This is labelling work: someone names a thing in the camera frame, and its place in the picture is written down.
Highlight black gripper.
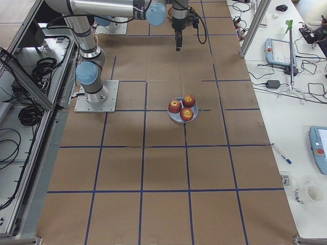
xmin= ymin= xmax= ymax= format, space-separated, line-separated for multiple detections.
xmin=172 ymin=17 xmax=185 ymax=51

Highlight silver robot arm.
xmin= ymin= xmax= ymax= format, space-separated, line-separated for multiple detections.
xmin=47 ymin=1 xmax=168 ymax=105

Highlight wicker basket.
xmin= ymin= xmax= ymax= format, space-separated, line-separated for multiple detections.
xmin=167 ymin=7 xmax=172 ymax=19

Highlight red apple top on plate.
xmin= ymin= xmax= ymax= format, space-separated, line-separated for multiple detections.
xmin=182 ymin=94 xmax=196 ymax=108

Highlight red apple on plate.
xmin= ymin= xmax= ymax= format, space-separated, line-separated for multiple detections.
xmin=182 ymin=94 xmax=196 ymax=108
xmin=168 ymin=100 xmax=182 ymax=113
xmin=179 ymin=107 xmax=194 ymax=121

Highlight red apple left on plate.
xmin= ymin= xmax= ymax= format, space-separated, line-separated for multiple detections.
xmin=168 ymin=100 xmax=182 ymax=113

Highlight red apple front on plate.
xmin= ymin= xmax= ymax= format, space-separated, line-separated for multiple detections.
xmin=179 ymin=107 xmax=194 ymax=121

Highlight light blue plate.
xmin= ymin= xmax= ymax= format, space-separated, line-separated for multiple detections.
xmin=168 ymin=96 xmax=199 ymax=123

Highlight blue teach pendant upper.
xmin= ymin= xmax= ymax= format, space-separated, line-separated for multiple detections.
xmin=264 ymin=38 xmax=291 ymax=66

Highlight blue teach pendant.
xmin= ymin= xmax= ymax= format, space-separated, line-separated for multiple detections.
xmin=264 ymin=38 xmax=291 ymax=66
xmin=309 ymin=126 xmax=327 ymax=175

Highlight black power adapter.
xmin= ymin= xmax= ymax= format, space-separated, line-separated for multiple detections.
xmin=265 ymin=80 xmax=281 ymax=89

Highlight black computer mouse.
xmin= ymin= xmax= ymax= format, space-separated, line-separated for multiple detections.
xmin=275 ymin=4 xmax=288 ymax=12

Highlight silver grabber stick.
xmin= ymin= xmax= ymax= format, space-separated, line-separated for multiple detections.
xmin=278 ymin=20 xmax=307 ymax=101

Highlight brown paper table cover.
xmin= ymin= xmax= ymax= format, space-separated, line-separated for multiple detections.
xmin=36 ymin=1 xmax=297 ymax=244

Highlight blue white marker pen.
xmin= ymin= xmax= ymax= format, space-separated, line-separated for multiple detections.
xmin=271 ymin=143 xmax=292 ymax=164

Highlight blue teach pendant lower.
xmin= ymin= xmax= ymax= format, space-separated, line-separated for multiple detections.
xmin=309 ymin=126 xmax=327 ymax=175

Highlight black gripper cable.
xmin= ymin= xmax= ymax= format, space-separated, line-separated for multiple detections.
xmin=184 ymin=5 xmax=208 ymax=45

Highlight aluminium frame post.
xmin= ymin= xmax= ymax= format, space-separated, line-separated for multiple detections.
xmin=239 ymin=0 xmax=271 ymax=58

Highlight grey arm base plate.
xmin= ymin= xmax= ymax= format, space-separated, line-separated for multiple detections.
xmin=74 ymin=80 xmax=119 ymax=113

